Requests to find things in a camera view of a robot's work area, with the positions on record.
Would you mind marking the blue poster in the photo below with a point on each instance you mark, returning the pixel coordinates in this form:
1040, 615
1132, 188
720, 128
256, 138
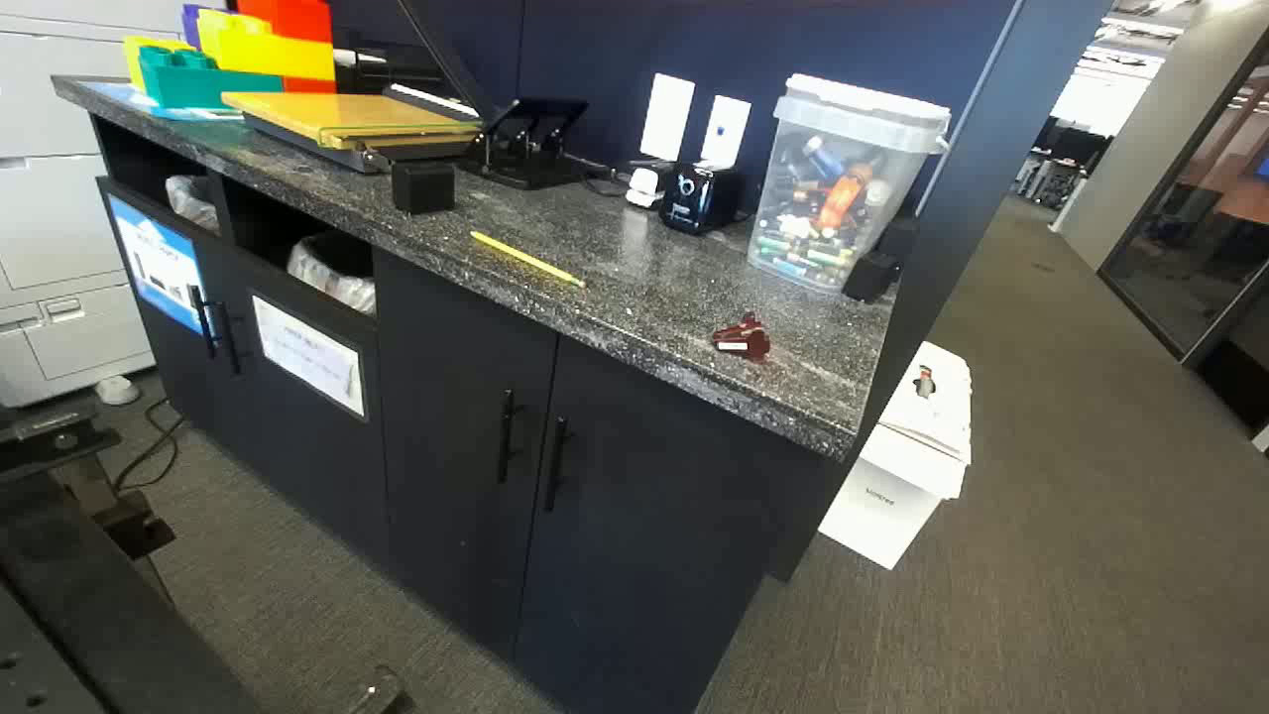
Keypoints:
159, 263

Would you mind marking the cabinet door with white sign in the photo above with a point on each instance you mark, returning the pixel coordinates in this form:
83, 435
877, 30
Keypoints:
297, 456

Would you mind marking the orange file organiser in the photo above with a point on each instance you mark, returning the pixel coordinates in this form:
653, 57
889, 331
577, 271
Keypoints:
288, 20

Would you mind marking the yellow paper cutter board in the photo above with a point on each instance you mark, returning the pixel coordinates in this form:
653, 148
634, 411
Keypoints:
347, 117

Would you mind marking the plain black cabinet door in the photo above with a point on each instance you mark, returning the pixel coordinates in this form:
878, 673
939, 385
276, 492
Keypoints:
446, 496
654, 555

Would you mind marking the yellow pencil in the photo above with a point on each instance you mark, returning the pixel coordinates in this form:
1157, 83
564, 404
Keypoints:
525, 259

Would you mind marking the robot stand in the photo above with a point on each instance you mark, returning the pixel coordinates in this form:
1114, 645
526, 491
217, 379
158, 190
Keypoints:
69, 575

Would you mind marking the black electric pencil sharpener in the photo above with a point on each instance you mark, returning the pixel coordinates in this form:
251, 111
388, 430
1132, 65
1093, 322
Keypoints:
700, 198

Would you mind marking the glass door with dark frame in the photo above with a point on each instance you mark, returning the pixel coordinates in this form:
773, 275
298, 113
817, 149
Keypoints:
1190, 228

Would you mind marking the white cardboard box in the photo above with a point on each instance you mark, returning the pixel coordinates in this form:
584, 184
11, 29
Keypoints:
907, 466

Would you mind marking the yellow file organiser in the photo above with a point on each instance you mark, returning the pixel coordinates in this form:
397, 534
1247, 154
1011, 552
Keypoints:
263, 50

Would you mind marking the black hole punch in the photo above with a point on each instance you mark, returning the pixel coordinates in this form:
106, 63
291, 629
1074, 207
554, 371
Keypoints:
525, 149

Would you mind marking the small white wall plate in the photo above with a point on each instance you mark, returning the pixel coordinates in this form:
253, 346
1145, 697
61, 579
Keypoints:
726, 132

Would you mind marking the cabinet door with blue poster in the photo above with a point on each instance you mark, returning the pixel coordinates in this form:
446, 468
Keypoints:
164, 367

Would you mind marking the dark red staple remover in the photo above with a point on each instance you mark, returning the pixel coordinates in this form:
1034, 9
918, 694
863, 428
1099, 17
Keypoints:
744, 340

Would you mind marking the teal plastic tray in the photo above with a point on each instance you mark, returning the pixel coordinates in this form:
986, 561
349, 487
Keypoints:
203, 84

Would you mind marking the clear tub of batteries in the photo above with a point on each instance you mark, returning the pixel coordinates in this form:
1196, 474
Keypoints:
833, 208

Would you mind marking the clear bin liner bag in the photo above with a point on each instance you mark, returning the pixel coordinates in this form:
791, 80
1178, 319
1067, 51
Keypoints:
193, 201
332, 283

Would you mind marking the small black cube box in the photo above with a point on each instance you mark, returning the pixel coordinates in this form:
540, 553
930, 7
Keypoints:
423, 187

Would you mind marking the small white tape dispenser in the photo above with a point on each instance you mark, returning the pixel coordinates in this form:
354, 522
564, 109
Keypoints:
643, 187

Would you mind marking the small black block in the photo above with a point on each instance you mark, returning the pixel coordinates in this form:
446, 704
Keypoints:
870, 278
898, 238

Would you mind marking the black cabinet with granite top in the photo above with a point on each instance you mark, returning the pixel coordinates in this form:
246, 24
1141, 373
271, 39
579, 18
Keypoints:
634, 268

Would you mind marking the large white wall plate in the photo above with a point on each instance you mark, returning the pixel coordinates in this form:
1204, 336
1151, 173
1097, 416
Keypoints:
667, 117

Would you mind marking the white office copier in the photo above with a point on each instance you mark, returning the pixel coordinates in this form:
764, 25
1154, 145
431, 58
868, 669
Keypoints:
50, 218

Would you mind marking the purple file organiser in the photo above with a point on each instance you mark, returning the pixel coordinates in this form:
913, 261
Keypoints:
189, 20

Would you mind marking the white paper sign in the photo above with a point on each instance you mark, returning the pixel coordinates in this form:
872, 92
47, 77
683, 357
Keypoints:
309, 355

